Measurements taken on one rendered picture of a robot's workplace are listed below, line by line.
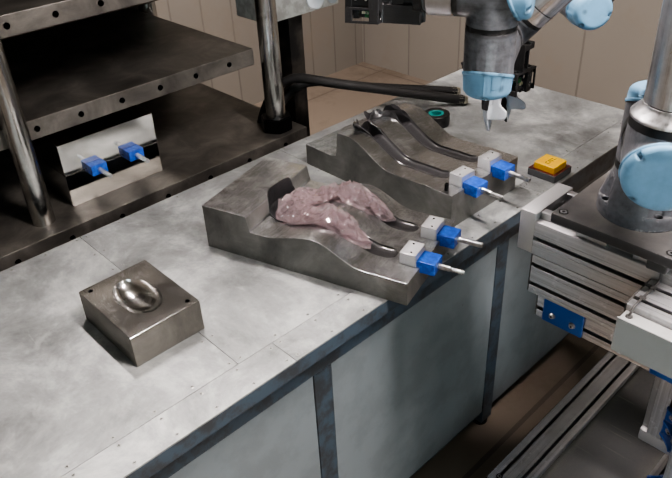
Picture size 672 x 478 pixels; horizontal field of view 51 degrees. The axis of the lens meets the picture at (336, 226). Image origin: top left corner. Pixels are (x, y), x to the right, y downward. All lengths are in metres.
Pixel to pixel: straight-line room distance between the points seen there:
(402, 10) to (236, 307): 0.69
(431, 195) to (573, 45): 2.52
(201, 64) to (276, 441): 1.07
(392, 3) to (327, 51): 3.73
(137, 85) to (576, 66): 2.70
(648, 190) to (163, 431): 0.84
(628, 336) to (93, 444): 0.88
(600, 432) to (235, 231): 1.11
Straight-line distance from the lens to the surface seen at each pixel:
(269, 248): 1.54
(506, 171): 1.71
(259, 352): 1.35
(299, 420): 1.52
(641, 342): 1.24
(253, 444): 1.46
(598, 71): 4.05
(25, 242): 1.86
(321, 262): 1.48
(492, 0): 1.04
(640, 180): 1.09
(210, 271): 1.57
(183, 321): 1.38
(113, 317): 1.39
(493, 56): 1.07
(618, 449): 2.04
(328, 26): 4.79
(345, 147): 1.81
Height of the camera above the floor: 1.70
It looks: 32 degrees down
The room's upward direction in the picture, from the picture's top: 3 degrees counter-clockwise
